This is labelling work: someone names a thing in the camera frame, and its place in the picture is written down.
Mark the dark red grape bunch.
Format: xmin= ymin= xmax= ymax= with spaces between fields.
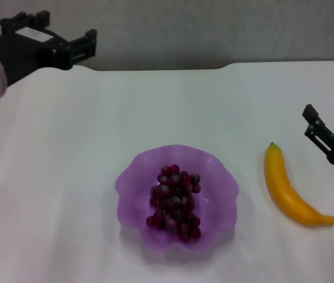
xmin=145 ymin=164 xmax=202 ymax=242

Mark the yellow banana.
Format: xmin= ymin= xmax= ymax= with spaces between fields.
xmin=263 ymin=142 xmax=334 ymax=227

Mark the purple wavy plastic plate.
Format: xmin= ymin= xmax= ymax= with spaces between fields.
xmin=115 ymin=144 xmax=240 ymax=254

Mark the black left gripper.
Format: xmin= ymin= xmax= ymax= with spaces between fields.
xmin=0 ymin=10 xmax=98 ymax=87

